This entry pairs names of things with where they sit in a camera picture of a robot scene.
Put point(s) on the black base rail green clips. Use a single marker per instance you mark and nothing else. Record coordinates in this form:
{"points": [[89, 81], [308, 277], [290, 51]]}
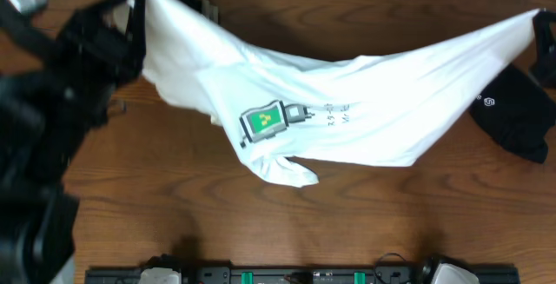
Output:
{"points": [[435, 269]]}

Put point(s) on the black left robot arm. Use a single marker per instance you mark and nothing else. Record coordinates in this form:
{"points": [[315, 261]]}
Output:
{"points": [[45, 116]]}

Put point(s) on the white t-shirt pixel print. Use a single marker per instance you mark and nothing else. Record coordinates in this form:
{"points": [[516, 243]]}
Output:
{"points": [[379, 111]]}

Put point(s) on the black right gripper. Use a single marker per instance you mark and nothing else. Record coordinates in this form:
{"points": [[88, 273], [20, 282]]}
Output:
{"points": [[544, 70]]}

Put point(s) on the olive grey folded garment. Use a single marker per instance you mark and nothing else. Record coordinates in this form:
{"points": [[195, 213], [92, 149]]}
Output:
{"points": [[210, 11]]}

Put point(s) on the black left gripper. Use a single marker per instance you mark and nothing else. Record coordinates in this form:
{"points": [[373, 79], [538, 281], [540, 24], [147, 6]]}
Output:
{"points": [[78, 42]]}

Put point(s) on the black t-shirt white logo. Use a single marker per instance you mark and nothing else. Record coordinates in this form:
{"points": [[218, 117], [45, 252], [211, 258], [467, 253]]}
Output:
{"points": [[516, 113]]}

